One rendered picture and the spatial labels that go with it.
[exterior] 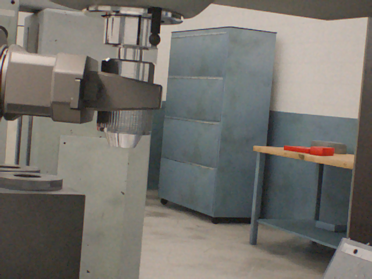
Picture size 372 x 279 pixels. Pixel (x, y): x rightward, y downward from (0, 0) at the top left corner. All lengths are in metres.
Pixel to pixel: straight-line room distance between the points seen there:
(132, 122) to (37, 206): 0.35
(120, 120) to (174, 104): 8.25
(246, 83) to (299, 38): 0.70
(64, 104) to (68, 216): 0.39
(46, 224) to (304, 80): 7.00
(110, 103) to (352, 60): 6.72
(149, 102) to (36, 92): 0.09
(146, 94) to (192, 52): 7.96
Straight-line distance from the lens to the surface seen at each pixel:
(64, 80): 0.62
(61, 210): 0.98
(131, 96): 0.64
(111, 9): 0.64
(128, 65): 0.65
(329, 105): 7.53
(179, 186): 8.65
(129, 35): 0.65
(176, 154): 8.75
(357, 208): 0.98
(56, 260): 1.00
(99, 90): 0.64
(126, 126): 0.65
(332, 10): 0.81
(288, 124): 8.06
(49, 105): 0.64
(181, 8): 0.64
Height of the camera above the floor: 1.24
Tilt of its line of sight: 3 degrees down
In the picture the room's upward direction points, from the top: 5 degrees clockwise
